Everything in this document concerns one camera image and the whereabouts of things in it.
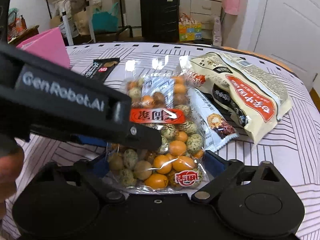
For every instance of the teal bag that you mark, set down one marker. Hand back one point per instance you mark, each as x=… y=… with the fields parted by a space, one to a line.
x=105 y=20

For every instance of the black snack bar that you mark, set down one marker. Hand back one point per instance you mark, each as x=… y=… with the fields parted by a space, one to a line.
x=100 y=68

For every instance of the black stool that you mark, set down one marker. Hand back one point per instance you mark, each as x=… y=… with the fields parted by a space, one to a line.
x=127 y=31

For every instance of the white standing bag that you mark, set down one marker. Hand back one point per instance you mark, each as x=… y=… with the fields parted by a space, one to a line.
x=217 y=32

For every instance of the striped bedsheet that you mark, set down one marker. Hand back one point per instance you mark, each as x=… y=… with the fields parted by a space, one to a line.
x=275 y=152

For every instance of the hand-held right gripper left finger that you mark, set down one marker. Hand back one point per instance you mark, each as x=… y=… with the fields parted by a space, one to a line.
x=102 y=165

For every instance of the person's left hand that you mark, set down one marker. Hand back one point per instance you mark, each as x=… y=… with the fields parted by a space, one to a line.
x=8 y=175

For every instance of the white door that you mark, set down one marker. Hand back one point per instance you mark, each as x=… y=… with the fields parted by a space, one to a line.
x=292 y=22

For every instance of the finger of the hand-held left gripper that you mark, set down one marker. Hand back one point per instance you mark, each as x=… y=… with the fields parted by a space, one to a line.
x=140 y=132

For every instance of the colourful cardboard box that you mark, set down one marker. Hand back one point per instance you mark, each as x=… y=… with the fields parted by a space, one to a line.
x=190 y=31

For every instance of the grey-white snack packet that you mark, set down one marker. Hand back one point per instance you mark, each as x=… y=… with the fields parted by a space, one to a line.
x=217 y=125

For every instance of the pink hanging bag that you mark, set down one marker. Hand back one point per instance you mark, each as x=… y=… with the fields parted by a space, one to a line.
x=231 y=1

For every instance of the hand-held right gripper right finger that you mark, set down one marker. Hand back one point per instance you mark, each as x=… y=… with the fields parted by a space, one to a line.
x=216 y=166

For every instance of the dark wood nightstand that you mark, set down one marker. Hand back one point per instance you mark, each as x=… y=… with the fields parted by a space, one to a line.
x=25 y=33

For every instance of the brown paper bag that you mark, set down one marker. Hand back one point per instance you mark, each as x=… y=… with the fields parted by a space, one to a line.
x=81 y=23

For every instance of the pink cardboard box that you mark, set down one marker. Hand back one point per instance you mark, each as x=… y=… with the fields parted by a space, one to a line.
x=47 y=47

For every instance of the clear bag of coated nuts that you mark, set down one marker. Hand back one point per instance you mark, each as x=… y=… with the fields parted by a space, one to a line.
x=162 y=165

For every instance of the cream snack bag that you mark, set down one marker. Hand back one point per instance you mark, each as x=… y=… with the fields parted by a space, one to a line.
x=250 y=100

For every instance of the black suitcase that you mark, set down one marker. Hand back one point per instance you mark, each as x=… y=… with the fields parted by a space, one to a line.
x=159 y=17

